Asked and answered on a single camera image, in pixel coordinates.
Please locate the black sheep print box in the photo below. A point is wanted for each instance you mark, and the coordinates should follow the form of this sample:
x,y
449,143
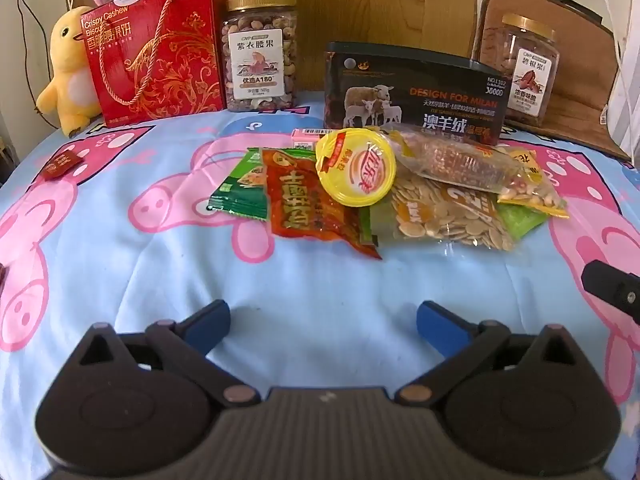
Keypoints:
x,y
425,80

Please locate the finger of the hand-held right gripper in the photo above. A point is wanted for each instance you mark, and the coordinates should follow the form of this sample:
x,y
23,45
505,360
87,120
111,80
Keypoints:
x,y
612,285

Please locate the gold lid nut jar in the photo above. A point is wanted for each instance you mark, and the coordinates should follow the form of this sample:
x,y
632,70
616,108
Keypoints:
x,y
257,60

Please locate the gold lid pecan jar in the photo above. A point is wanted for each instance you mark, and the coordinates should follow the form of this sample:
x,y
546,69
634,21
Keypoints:
x,y
530,75

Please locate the green snack packet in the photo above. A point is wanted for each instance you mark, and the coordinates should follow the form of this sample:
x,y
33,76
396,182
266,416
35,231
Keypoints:
x,y
242,185

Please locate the light green packet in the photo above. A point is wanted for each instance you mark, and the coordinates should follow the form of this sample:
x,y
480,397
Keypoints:
x,y
522,220

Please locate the yellow peanut packet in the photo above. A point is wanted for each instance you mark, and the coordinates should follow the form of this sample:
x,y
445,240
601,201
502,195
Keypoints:
x,y
532,185

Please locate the small red packet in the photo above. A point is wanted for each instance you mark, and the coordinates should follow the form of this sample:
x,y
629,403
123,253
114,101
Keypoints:
x,y
61,165

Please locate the cartoon pig printed blanket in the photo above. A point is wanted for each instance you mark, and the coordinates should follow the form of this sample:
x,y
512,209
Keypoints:
x,y
150,270

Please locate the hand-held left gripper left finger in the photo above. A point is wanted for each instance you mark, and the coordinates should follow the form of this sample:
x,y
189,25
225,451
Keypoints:
x,y
210,321

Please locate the yellow jelly cup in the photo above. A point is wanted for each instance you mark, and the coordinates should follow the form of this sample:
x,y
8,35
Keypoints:
x,y
355,167

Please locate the small pink box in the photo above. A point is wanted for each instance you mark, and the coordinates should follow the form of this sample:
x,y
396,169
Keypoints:
x,y
302,136

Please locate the clear pumpkin seed packet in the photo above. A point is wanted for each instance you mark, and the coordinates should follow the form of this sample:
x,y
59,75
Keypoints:
x,y
445,215

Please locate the clear brown snack packet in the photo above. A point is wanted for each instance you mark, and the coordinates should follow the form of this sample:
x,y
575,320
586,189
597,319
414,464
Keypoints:
x,y
450,157

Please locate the red orange snack packet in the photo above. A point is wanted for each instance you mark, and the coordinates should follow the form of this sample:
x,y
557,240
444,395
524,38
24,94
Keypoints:
x,y
310,205

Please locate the red gift box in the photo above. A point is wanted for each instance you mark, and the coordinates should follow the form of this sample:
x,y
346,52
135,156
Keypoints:
x,y
165,60

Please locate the wooden headboard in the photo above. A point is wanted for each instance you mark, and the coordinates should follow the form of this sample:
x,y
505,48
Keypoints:
x,y
375,5

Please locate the yellow plush duck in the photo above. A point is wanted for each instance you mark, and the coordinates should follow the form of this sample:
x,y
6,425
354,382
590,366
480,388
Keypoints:
x,y
70,75

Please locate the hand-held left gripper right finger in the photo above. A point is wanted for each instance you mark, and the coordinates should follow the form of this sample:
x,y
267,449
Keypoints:
x,y
435,318

